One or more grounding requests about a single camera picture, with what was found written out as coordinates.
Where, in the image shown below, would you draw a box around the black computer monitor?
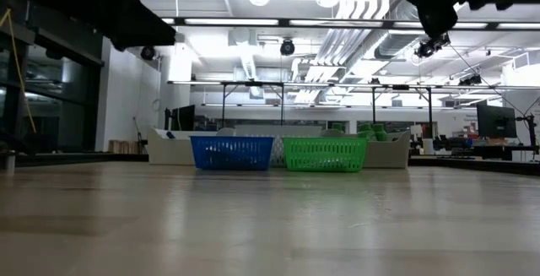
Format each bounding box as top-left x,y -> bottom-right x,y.
476,103 -> 518,139
164,104 -> 197,132

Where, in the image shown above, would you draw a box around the brown cardboard boxes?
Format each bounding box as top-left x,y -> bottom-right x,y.
108,139 -> 141,155

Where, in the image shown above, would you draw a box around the white solid plastic bin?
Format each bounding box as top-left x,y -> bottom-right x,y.
147,126 -> 219,166

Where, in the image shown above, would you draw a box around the blue perforated plastic basket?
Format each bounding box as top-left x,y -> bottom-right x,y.
189,135 -> 275,171

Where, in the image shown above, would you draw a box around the black desk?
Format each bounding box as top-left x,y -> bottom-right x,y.
408,143 -> 540,171

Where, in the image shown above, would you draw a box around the green perforated plastic basket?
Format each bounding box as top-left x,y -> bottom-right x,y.
282,136 -> 368,173

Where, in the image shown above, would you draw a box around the yellow cable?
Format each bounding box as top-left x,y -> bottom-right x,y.
0,8 -> 38,134

